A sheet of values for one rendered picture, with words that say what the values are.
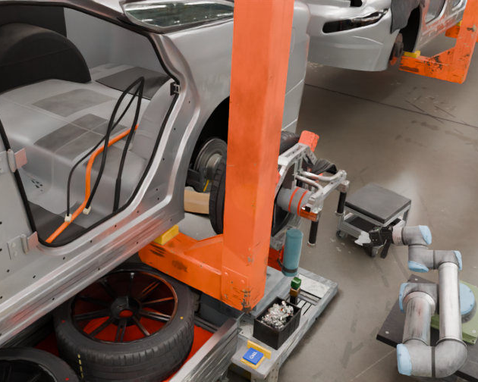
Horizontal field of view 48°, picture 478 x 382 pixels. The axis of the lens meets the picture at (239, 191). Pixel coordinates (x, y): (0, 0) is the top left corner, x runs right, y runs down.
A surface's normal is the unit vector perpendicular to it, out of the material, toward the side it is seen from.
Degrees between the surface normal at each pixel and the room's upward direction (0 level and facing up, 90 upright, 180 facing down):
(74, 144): 6
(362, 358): 0
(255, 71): 90
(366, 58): 102
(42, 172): 80
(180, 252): 0
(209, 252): 90
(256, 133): 90
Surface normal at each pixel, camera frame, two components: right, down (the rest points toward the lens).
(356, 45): 0.02, 0.52
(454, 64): -0.55, 0.40
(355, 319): 0.05, -0.86
